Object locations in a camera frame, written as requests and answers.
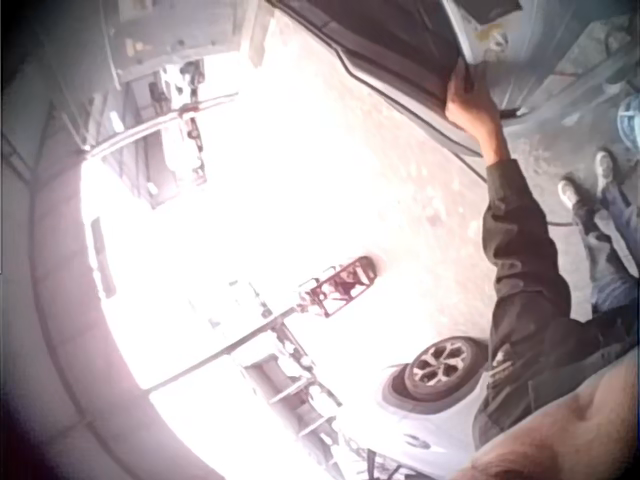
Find person's left hand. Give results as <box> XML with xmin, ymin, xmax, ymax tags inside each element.
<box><xmin>444</xmin><ymin>61</ymin><xmax>504</xmax><ymax>147</ymax></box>

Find grey car door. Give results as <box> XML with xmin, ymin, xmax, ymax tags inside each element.
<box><xmin>272</xmin><ymin>0</ymin><xmax>501</xmax><ymax>161</ymax></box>

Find grey car body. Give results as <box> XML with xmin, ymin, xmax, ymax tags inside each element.
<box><xmin>440</xmin><ymin>0</ymin><xmax>534</xmax><ymax>119</ymax></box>

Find blue bucket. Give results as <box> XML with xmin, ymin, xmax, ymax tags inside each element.
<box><xmin>616</xmin><ymin>94</ymin><xmax>640</xmax><ymax>151</ymax></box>

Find person's legs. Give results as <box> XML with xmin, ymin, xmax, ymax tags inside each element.
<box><xmin>556</xmin><ymin>146</ymin><xmax>640</xmax><ymax>312</ymax></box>

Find red workshop trolley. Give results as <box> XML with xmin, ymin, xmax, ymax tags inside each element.
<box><xmin>294</xmin><ymin>254</ymin><xmax>377</xmax><ymax>320</ymax></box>

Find white car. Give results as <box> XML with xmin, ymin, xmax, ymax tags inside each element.
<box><xmin>344</xmin><ymin>334</ymin><xmax>494</xmax><ymax>480</ymax></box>

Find grey metal cabinet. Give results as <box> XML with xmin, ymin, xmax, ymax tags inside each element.
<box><xmin>102</xmin><ymin>0</ymin><xmax>242</xmax><ymax>90</ymax></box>

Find metal shelf rack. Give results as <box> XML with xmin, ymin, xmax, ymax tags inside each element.
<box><xmin>238</xmin><ymin>319</ymin><xmax>362</xmax><ymax>480</ymax></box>

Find red car lift post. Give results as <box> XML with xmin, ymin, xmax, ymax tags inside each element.
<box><xmin>175</xmin><ymin>59</ymin><xmax>209</xmax><ymax>187</ymax></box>

